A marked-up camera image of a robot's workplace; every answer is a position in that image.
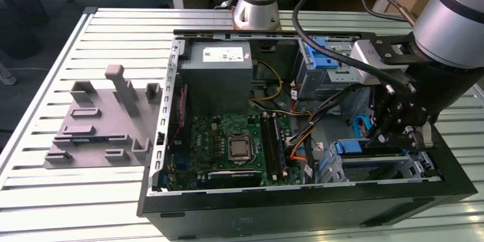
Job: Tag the silver CPU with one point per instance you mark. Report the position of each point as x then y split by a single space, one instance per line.
238 149

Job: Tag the black RAM slot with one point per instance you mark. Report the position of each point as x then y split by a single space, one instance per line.
268 142
277 142

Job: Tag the hard disk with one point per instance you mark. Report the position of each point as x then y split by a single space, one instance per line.
349 148

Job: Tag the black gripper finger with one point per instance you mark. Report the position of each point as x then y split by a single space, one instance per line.
389 111
413 120

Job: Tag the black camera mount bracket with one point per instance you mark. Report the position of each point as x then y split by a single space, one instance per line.
380 44

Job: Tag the CPU socket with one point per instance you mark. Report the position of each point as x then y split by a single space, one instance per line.
240 135

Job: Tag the blue drive latch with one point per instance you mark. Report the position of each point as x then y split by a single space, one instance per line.
314 60

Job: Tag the black graphics card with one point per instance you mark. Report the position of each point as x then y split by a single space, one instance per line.
233 179

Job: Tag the grey power supply unit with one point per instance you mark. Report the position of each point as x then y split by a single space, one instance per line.
214 89

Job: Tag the grey parts rack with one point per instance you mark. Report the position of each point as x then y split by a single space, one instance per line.
97 117

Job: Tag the green motherboard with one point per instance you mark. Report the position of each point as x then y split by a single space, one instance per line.
204 128

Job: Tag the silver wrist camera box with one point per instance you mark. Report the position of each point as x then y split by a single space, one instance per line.
364 55

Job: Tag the silver disk bay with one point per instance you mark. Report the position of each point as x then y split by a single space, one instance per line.
334 171

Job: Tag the silver optical drive cage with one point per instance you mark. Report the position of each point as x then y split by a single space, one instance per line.
313 83

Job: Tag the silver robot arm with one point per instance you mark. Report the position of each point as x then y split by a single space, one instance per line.
453 26

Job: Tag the black open PC case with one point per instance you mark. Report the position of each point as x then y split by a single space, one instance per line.
264 216

